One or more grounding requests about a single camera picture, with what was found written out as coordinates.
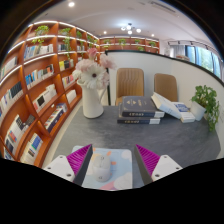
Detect white book with blue cover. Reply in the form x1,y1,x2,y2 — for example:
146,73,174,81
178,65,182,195
171,101,197,124

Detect dark grey hardcover book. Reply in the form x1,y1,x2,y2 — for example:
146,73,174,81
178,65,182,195
116,103,162,125
119,95,166,119

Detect orange wooden bookshelf unit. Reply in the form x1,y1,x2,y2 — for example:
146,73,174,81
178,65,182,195
0,19,161,168

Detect pastel printed mouse pad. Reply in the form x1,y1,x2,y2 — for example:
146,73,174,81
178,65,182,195
70,145,134,192

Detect green plant in white pot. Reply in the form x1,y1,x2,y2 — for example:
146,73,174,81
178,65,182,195
189,84,221,133

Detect ceiling light cluster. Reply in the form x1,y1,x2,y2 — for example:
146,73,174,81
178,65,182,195
120,22,143,35

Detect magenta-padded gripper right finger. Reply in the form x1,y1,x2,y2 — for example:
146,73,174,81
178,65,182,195
133,143,184,186

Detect glass window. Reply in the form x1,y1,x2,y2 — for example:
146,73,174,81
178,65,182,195
168,39,224,81

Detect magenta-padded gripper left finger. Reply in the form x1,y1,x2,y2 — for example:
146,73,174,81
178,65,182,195
43,143,94,187

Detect white vase with pink flowers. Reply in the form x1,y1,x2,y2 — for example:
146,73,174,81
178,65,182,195
72,47,117,120

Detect tan upholstered chair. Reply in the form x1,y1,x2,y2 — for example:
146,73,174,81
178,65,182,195
153,72,179,103
114,67,145,106

